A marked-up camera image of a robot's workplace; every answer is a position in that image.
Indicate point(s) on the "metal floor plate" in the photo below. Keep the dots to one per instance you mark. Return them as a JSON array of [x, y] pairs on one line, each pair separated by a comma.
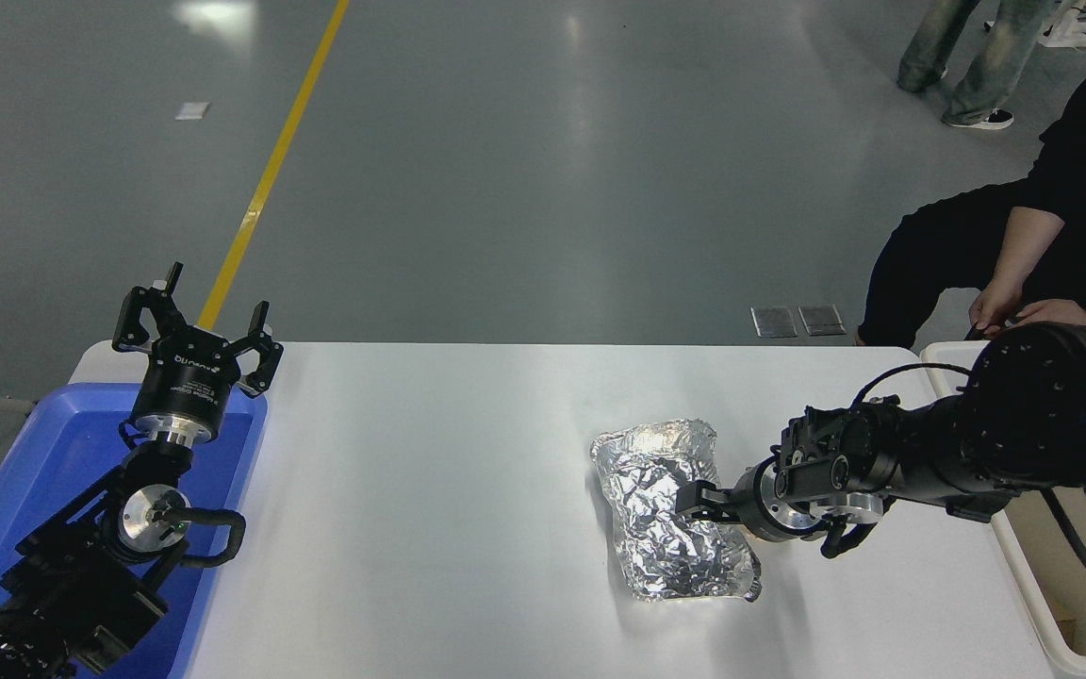
[[822, 320], [774, 322]]

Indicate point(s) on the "person's right hand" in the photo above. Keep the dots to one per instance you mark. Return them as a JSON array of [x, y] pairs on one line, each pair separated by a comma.
[[994, 306]]

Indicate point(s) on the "white wheeled chair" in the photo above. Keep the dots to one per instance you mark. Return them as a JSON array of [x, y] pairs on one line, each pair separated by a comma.
[[1085, 24]]

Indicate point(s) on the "person's right forearm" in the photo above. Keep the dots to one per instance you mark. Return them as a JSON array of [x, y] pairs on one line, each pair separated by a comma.
[[1028, 250]]

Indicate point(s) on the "person's left hand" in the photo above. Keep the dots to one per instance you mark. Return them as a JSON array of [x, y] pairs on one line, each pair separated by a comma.
[[1061, 311]]

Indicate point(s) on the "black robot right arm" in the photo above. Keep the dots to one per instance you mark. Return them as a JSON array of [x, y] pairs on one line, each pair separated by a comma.
[[1033, 415]]

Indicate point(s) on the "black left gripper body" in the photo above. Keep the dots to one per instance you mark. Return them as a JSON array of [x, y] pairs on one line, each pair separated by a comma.
[[187, 389]]

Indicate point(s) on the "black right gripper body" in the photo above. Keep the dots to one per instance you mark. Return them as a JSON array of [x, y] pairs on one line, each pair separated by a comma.
[[748, 505]]

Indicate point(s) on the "silver foil tray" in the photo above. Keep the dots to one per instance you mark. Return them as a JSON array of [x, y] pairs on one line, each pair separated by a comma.
[[661, 528]]

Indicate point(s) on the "person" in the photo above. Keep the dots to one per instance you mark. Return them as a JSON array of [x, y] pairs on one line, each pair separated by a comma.
[[995, 66], [958, 236]]

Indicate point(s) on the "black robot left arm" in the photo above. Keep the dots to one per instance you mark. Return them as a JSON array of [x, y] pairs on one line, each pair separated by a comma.
[[81, 585]]

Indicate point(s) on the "blue plastic tray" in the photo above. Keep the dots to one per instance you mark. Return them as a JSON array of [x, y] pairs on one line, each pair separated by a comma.
[[53, 443]]

